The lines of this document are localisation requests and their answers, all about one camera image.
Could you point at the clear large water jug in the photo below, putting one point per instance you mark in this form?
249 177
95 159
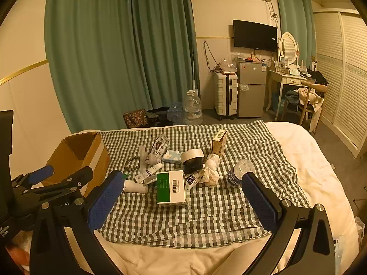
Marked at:
192 108

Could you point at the small white tube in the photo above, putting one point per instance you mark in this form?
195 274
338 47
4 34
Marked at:
149 172

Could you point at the narrow green curtain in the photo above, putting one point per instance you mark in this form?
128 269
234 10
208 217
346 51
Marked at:
292 11

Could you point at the small white printed packet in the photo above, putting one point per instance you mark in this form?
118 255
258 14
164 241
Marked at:
192 180

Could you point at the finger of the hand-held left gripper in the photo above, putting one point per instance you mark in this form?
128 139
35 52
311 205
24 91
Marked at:
43 173
76 179

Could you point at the silver small fridge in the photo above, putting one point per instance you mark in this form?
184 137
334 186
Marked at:
251 91

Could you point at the white lumpy bundle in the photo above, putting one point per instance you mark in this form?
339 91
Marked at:
210 176

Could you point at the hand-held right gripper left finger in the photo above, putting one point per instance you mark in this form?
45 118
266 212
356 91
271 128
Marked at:
106 197

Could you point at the white plastic hair dryer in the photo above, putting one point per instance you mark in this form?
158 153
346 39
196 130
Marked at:
136 186

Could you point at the brown cardboard box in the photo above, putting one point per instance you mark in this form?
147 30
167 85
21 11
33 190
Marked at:
94 154

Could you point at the dark clothes pile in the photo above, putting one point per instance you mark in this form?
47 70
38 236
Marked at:
157 116

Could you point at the white suitcase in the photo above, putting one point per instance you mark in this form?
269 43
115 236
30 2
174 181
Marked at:
225 97

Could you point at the green white box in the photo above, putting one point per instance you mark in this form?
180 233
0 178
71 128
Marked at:
170 186

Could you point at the white louvred wardrobe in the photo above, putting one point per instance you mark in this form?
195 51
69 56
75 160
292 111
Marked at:
344 77

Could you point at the white oval mirror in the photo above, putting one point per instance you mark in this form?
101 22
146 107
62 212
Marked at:
288 47

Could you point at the pack of water bottles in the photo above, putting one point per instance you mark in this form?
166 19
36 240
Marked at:
175 114

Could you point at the green white checked cloth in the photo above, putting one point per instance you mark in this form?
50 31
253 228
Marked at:
200 220

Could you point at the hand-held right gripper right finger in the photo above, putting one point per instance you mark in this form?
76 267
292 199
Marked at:
258 200

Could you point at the black wall television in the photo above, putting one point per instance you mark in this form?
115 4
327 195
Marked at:
255 35

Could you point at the white garment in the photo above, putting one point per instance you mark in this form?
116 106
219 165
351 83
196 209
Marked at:
311 100

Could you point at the white dressing table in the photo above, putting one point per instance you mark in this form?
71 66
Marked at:
286 77

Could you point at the black bag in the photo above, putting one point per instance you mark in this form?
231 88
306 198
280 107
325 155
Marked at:
318 77

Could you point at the patterned brown bag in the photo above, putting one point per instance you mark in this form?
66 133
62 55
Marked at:
134 119

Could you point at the black white floral pouch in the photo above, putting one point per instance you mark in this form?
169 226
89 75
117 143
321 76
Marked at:
159 147

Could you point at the curved white band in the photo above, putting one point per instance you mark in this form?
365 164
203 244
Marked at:
192 156

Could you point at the wooden chair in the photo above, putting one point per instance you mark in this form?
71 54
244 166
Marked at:
314 85

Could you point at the yellow cardboard box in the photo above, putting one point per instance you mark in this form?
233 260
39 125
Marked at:
219 143

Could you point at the blue floral tissue pack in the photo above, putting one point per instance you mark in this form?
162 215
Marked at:
172 157

